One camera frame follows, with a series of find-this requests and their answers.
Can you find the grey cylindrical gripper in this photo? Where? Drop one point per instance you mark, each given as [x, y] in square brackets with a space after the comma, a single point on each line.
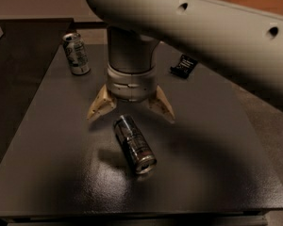
[131, 86]

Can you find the silver redbull can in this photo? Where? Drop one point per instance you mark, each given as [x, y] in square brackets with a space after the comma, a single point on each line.
[138, 153]

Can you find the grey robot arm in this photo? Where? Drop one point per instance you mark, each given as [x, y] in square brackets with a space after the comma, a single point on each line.
[242, 44]

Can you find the white green upright soda can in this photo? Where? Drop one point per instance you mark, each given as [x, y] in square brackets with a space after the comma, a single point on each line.
[75, 52]

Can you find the black snack wrapper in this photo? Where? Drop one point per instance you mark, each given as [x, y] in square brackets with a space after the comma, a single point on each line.
[184, 67]

